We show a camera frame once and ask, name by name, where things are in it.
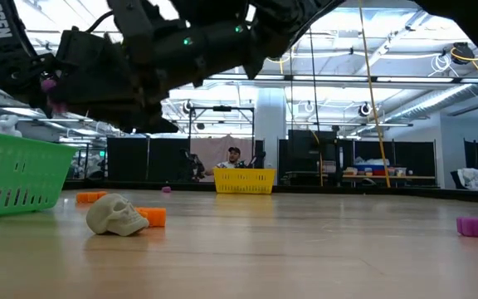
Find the green plastic basket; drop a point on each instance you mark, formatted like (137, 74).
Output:
(15, 174)

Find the silver air duct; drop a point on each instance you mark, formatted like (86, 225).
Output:
(438, 99)

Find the orange toy figure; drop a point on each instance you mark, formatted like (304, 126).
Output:
(89, 197)
(154, 217)

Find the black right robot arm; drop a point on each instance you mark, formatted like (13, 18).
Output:
(289, 16)

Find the black metal frame rig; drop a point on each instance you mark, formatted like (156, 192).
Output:
(221, 109)

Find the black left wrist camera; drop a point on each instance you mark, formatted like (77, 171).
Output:
(89, 62)

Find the person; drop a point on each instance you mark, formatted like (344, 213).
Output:
(232, 158)

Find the white cloth pile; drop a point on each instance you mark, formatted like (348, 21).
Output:
(473, 178)

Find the long ceiling light strip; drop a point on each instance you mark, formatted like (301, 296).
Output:
(347, 78)

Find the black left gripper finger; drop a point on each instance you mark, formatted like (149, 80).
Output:
(160, 126)

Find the black background robot arm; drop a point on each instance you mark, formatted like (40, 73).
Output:
(193, 164)
(257, 160)

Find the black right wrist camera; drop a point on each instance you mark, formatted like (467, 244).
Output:
(139, 12)

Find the black cabinet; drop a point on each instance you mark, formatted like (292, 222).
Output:
(305, 158)

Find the yellow plastic basket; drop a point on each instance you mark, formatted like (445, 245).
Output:
(244, 181)

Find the wooden side table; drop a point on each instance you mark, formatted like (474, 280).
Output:
(409, 177)

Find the beige plastic skull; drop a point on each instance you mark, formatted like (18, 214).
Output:
(112, 216)

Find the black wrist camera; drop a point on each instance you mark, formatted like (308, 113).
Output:
(139, 12)
(89, 62)

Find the blue storage bin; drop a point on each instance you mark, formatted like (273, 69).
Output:
(369, 169)

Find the white background robot figure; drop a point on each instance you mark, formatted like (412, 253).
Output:
(7, 124)

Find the pale pink curtain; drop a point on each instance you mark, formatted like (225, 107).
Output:
(218, 143)

